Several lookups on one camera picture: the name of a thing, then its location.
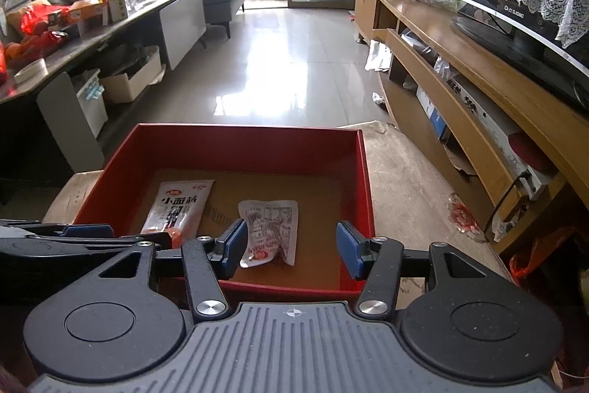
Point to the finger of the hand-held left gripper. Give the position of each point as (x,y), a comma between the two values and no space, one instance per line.
(87,231)
(92,245)

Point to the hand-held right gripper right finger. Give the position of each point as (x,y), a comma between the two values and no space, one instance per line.
(349,249)

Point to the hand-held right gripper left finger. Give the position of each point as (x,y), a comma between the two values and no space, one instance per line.
(232,246)

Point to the white printed snack packet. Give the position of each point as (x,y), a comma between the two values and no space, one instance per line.
(269,232)

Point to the white orange snack packet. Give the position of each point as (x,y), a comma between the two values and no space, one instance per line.
(177,204)

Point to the red cardboard box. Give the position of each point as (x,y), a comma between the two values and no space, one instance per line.
(285,153)

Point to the white box of face masks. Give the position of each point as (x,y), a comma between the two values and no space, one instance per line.
(89,98)

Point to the white storage bin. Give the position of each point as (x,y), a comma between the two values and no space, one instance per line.
(133,80)

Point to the blue white box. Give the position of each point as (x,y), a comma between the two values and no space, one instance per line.
(435,114)

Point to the silver media player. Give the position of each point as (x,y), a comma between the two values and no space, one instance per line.
(492,135)

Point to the orange plastic bag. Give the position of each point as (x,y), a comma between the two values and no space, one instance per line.
(538,255)

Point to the oranges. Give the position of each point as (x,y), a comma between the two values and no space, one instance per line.
(14,50)

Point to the white paper sheets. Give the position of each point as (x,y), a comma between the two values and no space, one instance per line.
(378,54)

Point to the dark red cloth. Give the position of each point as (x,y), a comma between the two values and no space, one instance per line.
(529,149)

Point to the red plastic bag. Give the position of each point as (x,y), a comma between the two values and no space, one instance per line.
(39,18)

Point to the wooden television cabinet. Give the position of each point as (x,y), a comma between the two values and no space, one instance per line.
(478,66)

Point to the small white carton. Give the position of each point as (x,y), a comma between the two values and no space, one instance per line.
(118,7)

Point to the dark coffee table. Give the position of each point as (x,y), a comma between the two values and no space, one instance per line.
(179,24)

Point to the black flat television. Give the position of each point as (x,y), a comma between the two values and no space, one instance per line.
(520,34)

